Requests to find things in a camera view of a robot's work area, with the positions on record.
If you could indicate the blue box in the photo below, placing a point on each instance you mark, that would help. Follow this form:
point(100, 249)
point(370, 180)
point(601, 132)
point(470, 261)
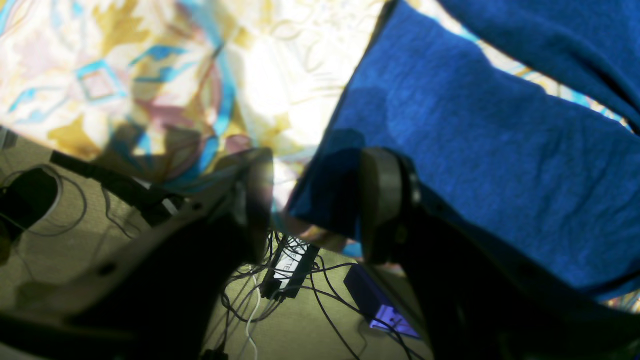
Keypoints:
point(378, 310)

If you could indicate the blue long-sleeve shirt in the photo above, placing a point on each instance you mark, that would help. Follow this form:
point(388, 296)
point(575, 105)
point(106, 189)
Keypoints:
point(551, 177)

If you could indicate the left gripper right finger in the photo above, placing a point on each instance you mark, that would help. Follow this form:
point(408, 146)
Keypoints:
point(480, 298)

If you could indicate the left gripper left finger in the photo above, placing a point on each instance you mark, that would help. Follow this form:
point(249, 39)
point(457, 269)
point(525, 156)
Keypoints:
point(153, 298)

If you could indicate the patterned tablecloth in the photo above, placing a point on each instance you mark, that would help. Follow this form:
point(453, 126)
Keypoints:
point(161, 90)

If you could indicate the white power strip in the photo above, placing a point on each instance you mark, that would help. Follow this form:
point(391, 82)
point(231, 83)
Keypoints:
point(289, 266)

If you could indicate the black power adapter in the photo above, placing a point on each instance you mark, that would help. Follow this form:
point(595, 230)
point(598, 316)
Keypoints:
point(27, 200)

